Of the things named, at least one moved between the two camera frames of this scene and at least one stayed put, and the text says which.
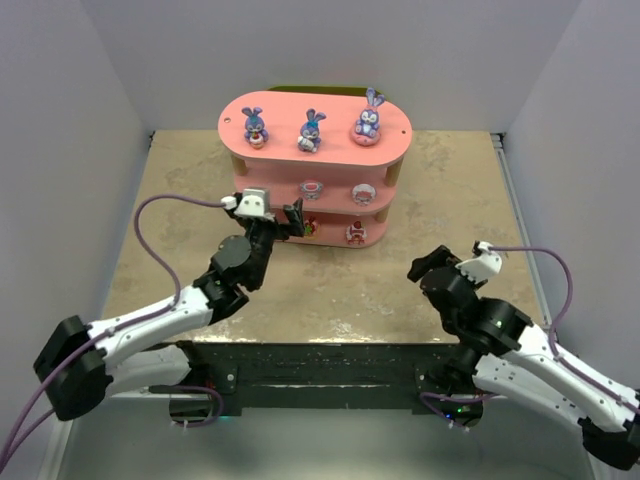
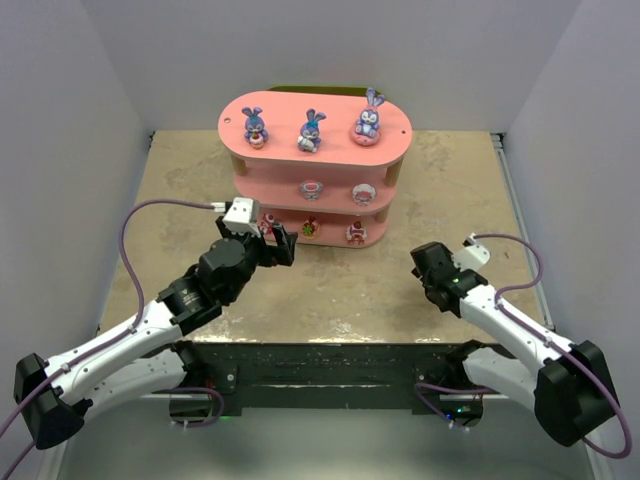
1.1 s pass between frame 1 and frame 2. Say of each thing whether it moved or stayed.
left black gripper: moved
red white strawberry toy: stayed
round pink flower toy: stayed
